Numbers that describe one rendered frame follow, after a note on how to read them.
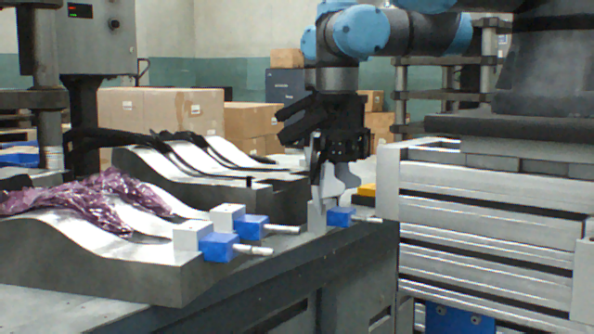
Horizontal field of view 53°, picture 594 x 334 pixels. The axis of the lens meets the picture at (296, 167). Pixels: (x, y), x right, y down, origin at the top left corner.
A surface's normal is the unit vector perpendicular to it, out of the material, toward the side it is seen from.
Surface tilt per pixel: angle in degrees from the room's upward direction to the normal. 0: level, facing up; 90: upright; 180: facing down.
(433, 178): 90
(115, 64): 90
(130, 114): 83
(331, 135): 90
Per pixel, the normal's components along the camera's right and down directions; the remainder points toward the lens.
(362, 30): 0.21, 0.15
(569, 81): -0.33, -0.15
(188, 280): 0.95, 0.05
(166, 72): 0.82, 0.09
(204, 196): -0.58, 0.13
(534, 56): -0.77, -0.21
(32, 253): -0.32, 0.15
